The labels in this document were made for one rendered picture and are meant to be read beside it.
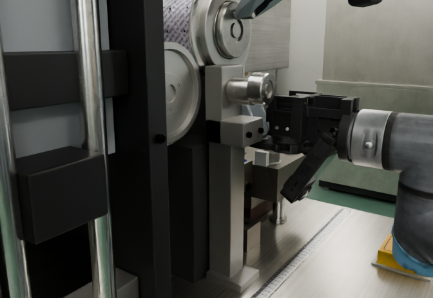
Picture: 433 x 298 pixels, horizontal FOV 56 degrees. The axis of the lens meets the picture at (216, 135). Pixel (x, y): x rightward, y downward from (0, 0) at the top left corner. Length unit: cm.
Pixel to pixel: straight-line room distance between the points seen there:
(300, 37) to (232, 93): 494
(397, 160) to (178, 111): 27
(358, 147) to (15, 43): 41
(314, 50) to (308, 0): 61
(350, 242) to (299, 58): 478
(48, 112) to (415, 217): 43
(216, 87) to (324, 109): 15
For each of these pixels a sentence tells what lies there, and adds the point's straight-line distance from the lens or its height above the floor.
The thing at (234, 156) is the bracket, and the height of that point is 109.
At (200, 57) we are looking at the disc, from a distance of 54.
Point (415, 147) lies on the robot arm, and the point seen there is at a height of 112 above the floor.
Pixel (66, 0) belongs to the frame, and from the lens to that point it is 28.
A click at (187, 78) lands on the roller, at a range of 52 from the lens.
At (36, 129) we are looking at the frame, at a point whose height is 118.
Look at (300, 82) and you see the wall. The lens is 546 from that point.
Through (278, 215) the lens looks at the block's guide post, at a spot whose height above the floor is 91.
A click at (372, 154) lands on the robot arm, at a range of 54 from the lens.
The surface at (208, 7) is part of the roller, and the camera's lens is 53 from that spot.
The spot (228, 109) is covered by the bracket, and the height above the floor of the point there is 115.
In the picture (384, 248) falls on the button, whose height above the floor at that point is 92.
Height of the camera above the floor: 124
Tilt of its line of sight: 13 degrees down
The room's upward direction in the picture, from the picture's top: straight up
